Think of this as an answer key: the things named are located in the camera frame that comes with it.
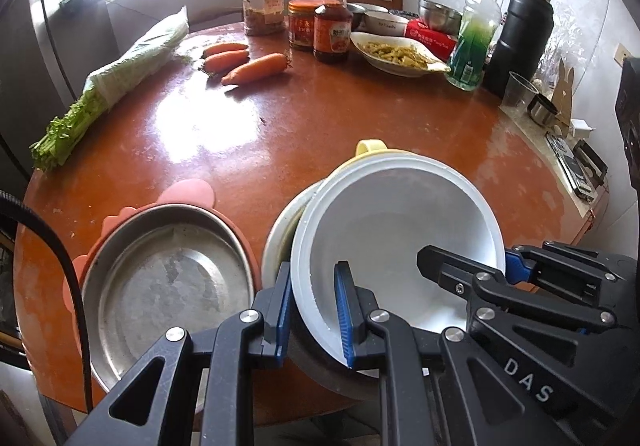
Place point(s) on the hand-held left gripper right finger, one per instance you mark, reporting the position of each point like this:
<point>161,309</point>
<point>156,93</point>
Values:
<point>345,313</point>

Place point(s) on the pink bear-shaped plate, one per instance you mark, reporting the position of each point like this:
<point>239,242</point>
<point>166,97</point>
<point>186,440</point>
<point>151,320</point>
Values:
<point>187,196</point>

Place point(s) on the green dish soap bottle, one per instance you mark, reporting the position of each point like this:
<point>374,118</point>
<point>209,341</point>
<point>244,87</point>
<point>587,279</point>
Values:
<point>472,46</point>

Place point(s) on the black thermos flask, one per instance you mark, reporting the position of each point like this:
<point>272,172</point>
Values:
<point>522,41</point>

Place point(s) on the small steel cup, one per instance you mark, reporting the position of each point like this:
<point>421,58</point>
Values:
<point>544,111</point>

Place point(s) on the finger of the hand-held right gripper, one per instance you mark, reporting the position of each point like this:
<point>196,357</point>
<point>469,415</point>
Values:
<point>517,267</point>
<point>450,271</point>

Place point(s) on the clear plastic cup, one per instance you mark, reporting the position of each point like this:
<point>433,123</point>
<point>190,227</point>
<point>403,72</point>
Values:
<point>519,91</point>

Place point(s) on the red-lid chili sauce jar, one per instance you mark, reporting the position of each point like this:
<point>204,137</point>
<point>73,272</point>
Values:
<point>302,26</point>

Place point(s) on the white plate with food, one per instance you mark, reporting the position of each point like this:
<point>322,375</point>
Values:
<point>400,57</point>

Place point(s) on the bagged leafy green vegetable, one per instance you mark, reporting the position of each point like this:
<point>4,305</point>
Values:
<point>130,61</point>

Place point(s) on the carrot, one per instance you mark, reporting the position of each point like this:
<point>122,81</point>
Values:
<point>227,59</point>
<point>255,69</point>
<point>225,47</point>

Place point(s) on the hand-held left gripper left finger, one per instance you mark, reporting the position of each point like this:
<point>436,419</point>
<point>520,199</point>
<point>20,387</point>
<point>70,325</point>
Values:
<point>284,313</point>

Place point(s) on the small white ceramic bowl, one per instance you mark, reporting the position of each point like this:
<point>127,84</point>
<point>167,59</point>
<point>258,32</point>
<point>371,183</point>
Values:
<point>386,24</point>

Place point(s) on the orange-cap sauce bottle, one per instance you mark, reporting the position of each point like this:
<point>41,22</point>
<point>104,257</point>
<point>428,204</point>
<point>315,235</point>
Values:
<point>332,33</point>

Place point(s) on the cardboard rabbit cutout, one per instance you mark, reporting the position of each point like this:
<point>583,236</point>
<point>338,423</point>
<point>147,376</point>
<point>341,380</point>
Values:
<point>562,93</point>

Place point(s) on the wall outlet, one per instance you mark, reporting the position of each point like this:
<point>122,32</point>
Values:
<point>622,54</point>

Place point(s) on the white charger plug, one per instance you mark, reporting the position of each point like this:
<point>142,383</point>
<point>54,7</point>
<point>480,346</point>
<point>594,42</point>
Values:
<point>581,126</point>

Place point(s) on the small steel bowl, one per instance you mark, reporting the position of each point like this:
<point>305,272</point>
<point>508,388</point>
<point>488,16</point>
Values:
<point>440,17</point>

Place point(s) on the dark metal bowl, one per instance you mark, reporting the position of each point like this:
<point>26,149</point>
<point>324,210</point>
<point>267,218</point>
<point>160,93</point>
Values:
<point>356,13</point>

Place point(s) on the steel plate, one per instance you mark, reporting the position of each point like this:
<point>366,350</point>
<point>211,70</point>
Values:
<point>165,286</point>

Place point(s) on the large steel bowl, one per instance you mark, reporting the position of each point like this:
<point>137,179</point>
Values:
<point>285,231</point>

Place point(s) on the black-lid pickle jar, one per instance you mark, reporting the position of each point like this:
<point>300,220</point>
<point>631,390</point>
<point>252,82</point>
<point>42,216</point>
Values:
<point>263,8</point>

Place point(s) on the red bowl white inside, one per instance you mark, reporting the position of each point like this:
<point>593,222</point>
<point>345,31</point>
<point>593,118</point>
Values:
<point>395,226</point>

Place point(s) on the red tissue pack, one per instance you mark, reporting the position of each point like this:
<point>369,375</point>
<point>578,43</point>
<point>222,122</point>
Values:
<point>432,36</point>

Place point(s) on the grey refrigerator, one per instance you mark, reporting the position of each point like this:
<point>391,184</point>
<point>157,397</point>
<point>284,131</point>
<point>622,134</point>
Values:
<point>65,36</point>

